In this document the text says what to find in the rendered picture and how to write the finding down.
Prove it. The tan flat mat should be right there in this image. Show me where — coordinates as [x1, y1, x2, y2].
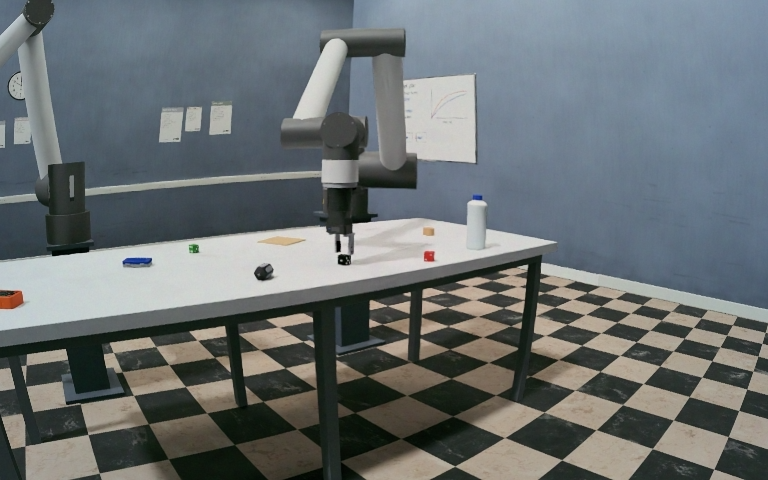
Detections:
[257, 236, 306, 246]

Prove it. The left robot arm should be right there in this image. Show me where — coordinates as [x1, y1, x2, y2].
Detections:
[280, 28, 417, 215]

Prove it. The orange pocket multimeter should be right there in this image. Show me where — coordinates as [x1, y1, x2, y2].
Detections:
[0, 290, 24, 309]

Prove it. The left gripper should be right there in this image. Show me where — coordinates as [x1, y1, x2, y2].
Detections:
[322, 160, 364, 255]

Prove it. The white bottle with blue cap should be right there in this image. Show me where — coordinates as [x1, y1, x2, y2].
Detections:
[466, 195, 487, 250]

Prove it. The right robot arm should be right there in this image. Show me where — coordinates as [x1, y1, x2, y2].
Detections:
[0, 0, 91, 245]

